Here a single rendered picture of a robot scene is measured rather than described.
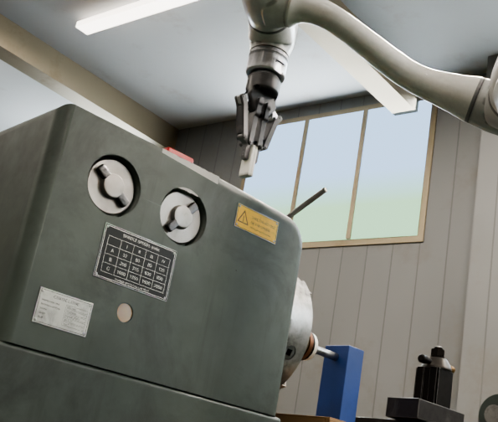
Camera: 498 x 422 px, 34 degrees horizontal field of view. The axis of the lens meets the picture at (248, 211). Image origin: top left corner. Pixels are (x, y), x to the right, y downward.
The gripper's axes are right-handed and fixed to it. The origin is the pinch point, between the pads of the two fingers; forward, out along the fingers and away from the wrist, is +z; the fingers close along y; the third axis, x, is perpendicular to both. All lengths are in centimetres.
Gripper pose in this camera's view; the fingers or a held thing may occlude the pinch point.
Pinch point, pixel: (248, 162)
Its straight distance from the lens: 176.2
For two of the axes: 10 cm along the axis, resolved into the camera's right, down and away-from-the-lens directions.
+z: -1.8, 9.3, -3.3
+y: 7.1, 3.5, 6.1
